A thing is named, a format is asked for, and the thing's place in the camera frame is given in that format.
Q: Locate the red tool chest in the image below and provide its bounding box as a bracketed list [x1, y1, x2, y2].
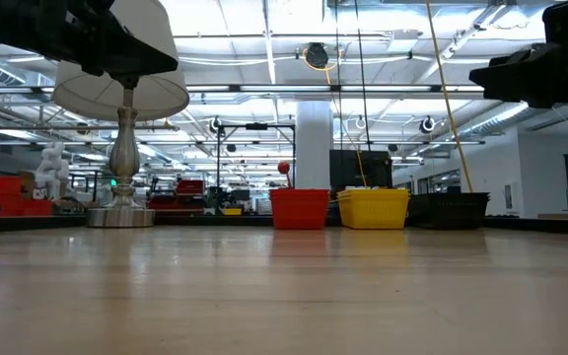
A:
[147, 178, 206, 212]

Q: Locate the black monitor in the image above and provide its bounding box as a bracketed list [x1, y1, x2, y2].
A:
[328, 149, 394, 192]

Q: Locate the black aluminium table frame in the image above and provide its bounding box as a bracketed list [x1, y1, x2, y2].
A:
[0, 213, 568, 236]

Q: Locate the white shade silver table lamp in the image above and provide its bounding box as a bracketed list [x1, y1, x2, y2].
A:
[52, 0, 191, 229]

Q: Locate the red ball-top lever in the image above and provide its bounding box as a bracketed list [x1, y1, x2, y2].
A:
[276, 160, 296, 191]

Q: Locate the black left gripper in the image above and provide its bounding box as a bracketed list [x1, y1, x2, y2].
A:
[0, 0, 179, 76]

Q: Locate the black metal stand frame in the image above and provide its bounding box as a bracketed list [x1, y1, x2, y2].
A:
[215, 122, 297, 189]

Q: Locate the yellow hanging cable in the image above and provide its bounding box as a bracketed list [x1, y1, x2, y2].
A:
[424, 0, 475, 194]

